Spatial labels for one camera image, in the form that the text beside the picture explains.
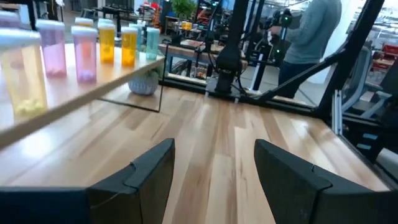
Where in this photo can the person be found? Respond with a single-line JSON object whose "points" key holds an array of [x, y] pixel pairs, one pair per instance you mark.
{"points": [[311, 37]]}

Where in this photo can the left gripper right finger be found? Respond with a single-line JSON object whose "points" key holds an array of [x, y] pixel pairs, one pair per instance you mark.
{"points": [[286, 186]]}

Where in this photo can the black camera green light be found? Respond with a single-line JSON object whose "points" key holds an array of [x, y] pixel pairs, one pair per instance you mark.
{"points": [[281, 18]]}

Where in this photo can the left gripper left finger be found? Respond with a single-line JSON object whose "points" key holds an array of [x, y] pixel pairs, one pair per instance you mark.
{"points": [[146, 189]]}

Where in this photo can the wooden shelf black legs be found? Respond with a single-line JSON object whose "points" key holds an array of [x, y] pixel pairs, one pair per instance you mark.
{"points": [[68, 90]]}

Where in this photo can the silver aluminium post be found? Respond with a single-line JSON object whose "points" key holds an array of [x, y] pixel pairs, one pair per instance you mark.
{"points": [[336, 112]]}

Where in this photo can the yellow medicine bottle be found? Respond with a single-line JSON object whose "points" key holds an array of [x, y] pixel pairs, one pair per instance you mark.
{"points": [[23, 81]]}

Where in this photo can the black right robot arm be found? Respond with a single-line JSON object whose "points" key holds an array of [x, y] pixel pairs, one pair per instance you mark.
{"points": [[229, 59]]}

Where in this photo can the green background plant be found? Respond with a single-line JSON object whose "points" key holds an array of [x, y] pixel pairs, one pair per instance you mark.
{"points": [[184, 7]]}

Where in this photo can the green potted plant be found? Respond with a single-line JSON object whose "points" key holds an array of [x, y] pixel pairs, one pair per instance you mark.
{"points": [[143, 84]]}

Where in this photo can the grey metal stand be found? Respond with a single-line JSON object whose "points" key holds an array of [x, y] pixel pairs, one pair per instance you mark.
{"points": [[362, 77]]}

